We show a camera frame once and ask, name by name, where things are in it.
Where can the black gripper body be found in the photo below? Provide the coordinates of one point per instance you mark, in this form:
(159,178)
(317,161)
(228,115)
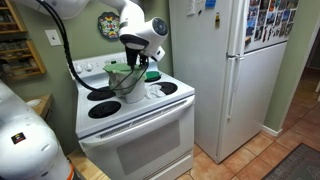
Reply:
(132,53)

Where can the green bin lid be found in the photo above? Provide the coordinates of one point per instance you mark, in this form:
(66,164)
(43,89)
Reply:
(120,68)

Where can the white serviette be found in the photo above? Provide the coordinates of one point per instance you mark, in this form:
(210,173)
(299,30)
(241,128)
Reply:
(155,91)

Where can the white stove knob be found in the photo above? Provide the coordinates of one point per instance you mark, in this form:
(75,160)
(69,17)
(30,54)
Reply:
(79,69)
(88,66)

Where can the white refrigerator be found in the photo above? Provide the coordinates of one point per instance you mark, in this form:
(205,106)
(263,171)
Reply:
(200,83)

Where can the white electric stove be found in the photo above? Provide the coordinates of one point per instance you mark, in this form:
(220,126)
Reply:
(140,133)

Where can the white paper note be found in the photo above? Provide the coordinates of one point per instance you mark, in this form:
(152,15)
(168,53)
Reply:
(190,7)

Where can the yellow dark fridge magnet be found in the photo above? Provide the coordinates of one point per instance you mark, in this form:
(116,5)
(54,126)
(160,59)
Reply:
(217,20)

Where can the blue paper note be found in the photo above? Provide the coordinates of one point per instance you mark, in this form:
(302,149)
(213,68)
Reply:
(210,3)

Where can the wooden side counter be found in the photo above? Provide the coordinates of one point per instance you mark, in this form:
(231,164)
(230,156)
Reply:
(43,105)

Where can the small white dish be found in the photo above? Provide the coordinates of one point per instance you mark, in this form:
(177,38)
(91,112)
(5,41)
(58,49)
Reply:
(33,103)

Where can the light wooden platform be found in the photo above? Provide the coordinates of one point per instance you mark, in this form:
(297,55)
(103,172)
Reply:
(86,166)

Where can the fridge photo magnet cluster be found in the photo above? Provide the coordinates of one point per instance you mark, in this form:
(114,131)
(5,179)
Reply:
(266,20)

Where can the grey patterned floor rug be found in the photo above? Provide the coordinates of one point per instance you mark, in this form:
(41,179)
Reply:
(296,165)

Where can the colourful decorative wall plate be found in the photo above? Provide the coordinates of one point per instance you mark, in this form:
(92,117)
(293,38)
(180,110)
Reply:
(107,25)

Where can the white wall switch plate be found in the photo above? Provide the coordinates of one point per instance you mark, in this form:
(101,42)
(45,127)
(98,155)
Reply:
(53,37)

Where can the wooden wall shelf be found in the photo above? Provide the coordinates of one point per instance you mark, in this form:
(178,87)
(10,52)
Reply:
(16,20)
(35,66)

